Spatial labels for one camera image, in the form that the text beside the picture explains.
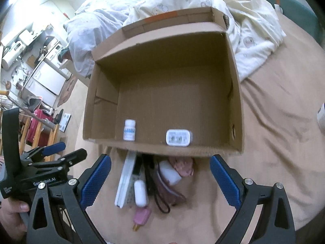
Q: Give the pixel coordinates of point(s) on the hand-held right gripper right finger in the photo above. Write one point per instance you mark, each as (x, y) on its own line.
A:
(226, 180)

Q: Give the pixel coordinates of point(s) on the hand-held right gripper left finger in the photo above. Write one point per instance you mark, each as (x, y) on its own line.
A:
(95, 180)

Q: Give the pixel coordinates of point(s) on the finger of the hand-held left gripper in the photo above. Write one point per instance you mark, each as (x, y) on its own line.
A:
(73, 156)
(54, 147)

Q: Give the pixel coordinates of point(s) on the white remote control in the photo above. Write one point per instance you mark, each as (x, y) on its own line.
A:
(124, 183)

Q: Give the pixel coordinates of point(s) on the white plug charger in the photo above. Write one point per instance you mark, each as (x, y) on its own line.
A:
(168, 174)

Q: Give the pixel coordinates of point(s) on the white pill bottle blue label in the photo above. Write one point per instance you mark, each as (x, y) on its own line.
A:
(129, 130)

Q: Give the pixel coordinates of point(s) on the white square adapter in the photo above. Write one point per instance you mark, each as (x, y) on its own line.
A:
(179, 137)

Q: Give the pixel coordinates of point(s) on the brown cardboard box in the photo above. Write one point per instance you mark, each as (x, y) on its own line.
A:
(177, 81)

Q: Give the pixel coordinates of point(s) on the person's left hand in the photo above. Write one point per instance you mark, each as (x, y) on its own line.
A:
(11, 214)

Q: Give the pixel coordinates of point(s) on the wooden rack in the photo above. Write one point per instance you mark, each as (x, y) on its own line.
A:
(38, 139)

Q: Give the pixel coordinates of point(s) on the white bathroom scale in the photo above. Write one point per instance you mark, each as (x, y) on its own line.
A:
(64, 122)

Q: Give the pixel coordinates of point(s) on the red bag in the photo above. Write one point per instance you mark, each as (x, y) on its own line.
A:
(38, 124)

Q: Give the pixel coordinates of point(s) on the pink floral scrunchie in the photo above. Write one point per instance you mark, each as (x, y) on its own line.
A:
(184, 167)

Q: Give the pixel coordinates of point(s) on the white oval capsule case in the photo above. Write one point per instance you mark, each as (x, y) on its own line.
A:
(141, 192)

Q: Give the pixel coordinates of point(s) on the round brown rug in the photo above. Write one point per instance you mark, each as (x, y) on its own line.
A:
(67, 90)

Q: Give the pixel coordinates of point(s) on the beige bed sheet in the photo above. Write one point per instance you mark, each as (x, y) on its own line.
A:
(274, 144)

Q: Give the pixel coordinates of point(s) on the white cabinet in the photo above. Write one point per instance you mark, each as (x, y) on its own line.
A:
(47, 78)

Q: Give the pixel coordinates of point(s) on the cream nightstand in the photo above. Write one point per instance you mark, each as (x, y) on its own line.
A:
(66, 67)

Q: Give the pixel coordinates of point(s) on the green cloth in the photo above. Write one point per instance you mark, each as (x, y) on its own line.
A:
(63, 53)

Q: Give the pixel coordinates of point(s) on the white water heater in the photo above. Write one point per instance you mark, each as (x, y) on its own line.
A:
(11, 56)

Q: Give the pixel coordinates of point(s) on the white jar brown lid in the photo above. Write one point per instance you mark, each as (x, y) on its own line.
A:
(322, 115)

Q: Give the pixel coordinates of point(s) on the light grey shirt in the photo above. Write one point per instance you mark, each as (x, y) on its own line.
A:
(86, 30)

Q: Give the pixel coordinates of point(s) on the cream printed duvet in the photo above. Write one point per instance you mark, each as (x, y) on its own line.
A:
(251, 25)

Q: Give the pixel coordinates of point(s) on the green headboard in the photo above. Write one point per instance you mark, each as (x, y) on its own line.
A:
(297, 7)

